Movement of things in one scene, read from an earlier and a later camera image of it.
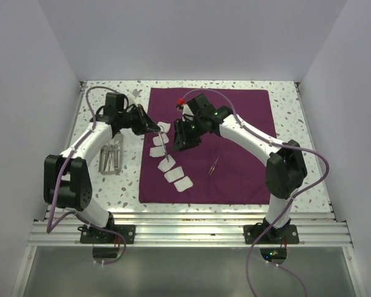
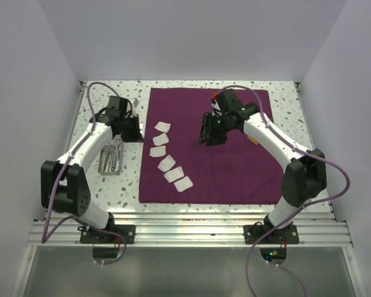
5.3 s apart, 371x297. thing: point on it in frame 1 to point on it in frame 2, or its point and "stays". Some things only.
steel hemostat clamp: [104, 157] stays
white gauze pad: [157, 141] stays
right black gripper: [183, 140] to [208, 134]
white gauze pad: [157, 151] stays
